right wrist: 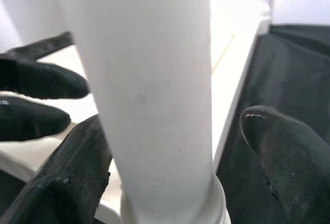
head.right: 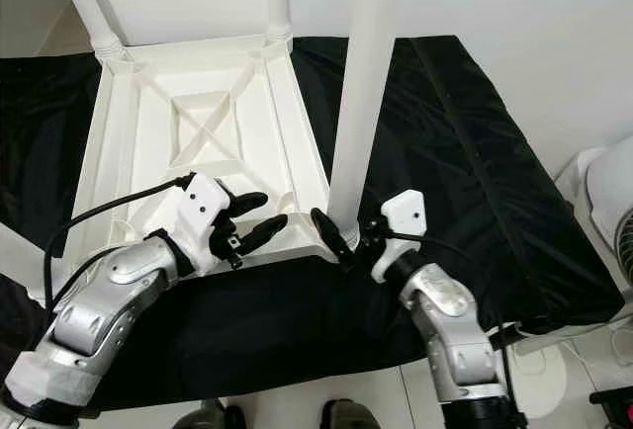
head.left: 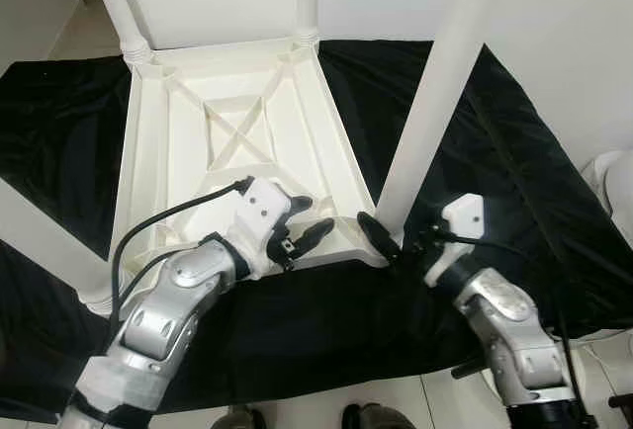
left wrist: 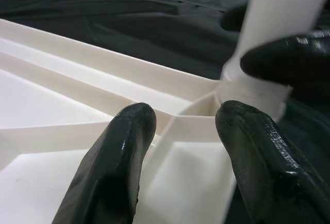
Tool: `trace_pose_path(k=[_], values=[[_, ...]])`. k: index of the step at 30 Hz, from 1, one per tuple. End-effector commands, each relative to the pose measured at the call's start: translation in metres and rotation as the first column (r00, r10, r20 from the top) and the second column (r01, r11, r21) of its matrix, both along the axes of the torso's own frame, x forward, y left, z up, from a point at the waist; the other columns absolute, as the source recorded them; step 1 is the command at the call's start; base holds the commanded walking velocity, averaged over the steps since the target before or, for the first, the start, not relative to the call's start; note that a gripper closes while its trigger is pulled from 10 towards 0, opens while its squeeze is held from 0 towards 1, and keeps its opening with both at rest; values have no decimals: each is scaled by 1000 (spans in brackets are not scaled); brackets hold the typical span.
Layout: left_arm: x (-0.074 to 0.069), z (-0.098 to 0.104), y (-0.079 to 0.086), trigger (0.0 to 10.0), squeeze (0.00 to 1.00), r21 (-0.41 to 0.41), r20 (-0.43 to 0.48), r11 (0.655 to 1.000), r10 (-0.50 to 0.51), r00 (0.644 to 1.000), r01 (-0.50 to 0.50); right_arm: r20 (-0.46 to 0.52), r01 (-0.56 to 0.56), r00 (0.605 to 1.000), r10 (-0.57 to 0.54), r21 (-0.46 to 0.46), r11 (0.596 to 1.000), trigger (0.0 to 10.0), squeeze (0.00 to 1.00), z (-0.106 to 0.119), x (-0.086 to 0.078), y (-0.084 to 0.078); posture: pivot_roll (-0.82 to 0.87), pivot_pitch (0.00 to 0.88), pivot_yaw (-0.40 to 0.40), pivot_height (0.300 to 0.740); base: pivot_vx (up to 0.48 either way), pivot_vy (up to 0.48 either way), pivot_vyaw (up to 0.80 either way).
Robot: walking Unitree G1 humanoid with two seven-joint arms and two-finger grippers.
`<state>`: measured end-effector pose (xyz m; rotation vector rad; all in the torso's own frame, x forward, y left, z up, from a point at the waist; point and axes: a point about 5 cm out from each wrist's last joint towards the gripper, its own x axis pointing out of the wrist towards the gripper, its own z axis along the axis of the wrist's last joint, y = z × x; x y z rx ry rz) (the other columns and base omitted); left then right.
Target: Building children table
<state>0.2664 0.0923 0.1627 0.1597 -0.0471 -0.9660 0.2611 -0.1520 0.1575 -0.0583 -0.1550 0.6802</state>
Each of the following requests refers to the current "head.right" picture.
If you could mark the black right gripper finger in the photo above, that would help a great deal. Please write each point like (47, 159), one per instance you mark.
(332, 233)

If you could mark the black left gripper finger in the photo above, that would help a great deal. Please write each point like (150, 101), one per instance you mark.
(263, 233)
(245, 203)

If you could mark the white plastic table top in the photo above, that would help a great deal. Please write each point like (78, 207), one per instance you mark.
(218, 152)

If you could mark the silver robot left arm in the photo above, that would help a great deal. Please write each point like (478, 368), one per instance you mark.
(99, 320)

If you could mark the black cloth table cover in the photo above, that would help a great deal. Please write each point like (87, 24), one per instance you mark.
(504, 182)

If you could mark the grey robot left foot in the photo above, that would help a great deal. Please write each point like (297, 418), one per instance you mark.
(206, 415)

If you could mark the grey robot foot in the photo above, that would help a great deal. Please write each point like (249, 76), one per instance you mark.
(348, 416)
(206, 415)

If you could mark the grey robot right foot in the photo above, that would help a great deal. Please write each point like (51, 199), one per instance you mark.
(348, 416)

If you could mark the black vacuum with magenta cap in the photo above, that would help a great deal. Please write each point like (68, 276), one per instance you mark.
(611, 397)

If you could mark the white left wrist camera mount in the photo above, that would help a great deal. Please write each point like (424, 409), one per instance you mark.
(206, 202)

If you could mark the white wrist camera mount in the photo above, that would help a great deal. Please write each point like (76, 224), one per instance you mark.
(206, 202)
(406, 210)

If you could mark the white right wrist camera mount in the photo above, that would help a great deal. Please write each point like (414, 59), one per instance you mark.
(406, 210)

